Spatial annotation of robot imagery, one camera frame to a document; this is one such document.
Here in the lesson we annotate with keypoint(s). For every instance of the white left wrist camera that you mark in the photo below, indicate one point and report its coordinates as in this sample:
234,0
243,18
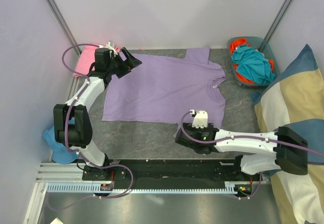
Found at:
111,45

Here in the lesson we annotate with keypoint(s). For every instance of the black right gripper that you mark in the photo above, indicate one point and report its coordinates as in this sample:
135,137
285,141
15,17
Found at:
188,126

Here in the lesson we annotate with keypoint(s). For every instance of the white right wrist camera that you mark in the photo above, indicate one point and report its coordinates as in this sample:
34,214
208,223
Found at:
200,118

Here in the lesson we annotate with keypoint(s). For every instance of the blue beige checked pillow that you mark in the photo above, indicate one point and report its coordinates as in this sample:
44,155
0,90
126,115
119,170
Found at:
295,100

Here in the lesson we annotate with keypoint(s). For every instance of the right aluminium frame post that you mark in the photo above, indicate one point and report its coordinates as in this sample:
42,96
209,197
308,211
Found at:
277,19

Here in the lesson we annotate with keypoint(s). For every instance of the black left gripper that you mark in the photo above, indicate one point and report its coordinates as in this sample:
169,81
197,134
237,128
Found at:
132,62

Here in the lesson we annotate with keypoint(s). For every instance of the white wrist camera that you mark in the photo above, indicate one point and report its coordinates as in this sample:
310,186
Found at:
111,45
200,118

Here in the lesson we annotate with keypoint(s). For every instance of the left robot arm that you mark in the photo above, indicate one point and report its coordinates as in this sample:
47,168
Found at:
72,125

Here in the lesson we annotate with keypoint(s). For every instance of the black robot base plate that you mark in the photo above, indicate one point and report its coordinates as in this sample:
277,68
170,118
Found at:
170,173

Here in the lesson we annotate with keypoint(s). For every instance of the blue bucket hat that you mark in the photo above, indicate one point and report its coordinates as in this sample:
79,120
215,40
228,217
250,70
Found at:
59,153

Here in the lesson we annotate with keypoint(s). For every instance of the purple t shirt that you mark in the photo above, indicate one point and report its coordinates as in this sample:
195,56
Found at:
162,89

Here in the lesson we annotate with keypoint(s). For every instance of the teal t shirt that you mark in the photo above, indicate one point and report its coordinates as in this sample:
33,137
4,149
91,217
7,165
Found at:
255,62

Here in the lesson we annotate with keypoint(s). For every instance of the left aluminium frame post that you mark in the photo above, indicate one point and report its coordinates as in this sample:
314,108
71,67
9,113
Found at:
61,20

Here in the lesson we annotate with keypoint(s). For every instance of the folded pink t shirt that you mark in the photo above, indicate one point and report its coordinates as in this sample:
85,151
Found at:
86,58

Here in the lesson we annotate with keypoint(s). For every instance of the teal laundry basket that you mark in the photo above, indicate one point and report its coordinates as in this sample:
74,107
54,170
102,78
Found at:
252,61

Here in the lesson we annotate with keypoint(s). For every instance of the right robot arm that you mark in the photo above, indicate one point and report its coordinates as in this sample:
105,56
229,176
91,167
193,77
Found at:
282,149

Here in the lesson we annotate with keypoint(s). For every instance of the light blue cable duct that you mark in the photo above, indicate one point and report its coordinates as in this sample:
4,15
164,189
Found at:
101,189

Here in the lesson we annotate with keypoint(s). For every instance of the aluminium frame post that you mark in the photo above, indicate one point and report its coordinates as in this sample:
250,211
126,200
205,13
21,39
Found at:
61,20
277,19

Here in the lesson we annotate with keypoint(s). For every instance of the orange t shirt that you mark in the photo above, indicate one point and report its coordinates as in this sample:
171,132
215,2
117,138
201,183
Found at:
239,42

